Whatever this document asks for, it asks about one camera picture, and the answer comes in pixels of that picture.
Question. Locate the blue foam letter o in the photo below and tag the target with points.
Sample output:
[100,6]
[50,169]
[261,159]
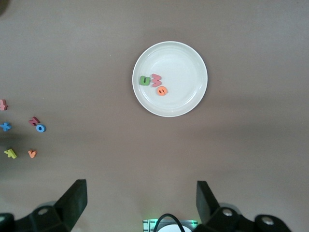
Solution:
[37,128]

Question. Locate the orange foam letter e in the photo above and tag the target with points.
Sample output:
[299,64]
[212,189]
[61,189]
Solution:
[159,91]

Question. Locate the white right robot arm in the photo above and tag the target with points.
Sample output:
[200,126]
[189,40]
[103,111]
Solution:
[169,229]

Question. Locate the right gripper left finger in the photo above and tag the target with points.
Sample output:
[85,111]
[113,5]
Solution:
[72,210]

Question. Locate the blue foam letter x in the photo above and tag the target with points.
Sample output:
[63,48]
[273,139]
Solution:
[5,126]

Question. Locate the pink foam letter w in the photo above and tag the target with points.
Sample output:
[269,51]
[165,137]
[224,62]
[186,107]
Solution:
[156,80]

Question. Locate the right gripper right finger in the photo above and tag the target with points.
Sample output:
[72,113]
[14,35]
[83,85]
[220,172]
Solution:
[207,210]

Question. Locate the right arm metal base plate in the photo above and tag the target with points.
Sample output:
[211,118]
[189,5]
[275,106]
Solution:
[147,226]

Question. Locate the red foam letter z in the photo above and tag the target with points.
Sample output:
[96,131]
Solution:
[33,121]

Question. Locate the yellow foam letter k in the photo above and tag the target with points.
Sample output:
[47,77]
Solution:
[10,154]

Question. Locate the pink foam letter f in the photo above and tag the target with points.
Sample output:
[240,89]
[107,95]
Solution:
[3,105]

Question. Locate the brown table cover sheet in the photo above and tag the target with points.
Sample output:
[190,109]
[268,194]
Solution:
[241,145]

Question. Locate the green foam letter u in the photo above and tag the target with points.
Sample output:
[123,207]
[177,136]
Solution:
[144,82]

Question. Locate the beige brown plate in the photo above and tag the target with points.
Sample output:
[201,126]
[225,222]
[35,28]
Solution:
[183,72]

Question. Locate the orange foam letter v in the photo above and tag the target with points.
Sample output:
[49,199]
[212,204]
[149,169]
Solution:
[32,154]

